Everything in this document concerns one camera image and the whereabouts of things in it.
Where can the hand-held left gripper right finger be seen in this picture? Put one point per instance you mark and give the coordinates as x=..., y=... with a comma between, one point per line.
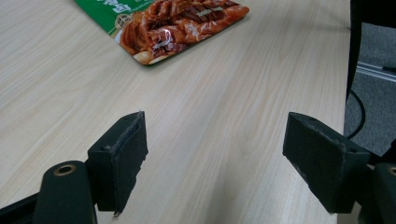
x=323, y=165

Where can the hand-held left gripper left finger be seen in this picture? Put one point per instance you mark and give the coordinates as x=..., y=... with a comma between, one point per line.
x=121, y=161

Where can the green meat-print pouch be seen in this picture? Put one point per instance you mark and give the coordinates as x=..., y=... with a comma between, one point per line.
x=174, y=28

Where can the aluminium rail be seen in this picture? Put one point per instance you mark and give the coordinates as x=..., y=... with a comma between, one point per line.
x=375, y=71

